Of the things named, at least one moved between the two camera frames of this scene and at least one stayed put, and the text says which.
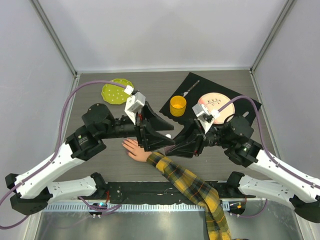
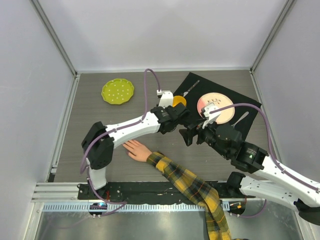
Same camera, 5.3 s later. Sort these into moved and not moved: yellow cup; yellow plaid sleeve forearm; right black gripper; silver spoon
Moved: right black gripper
Not moved: yellow plaid sleeve forearm; yellow cup; silver spoon
